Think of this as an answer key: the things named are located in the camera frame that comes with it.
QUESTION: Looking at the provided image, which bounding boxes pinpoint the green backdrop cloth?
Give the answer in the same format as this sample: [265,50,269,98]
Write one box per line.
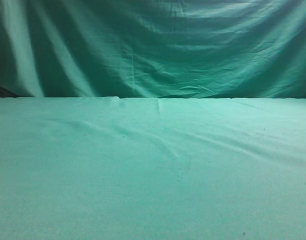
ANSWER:
[0,0,306,99]

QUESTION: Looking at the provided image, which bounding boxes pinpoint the green table cloth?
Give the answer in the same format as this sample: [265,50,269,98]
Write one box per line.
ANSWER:
[0,97,306,240]

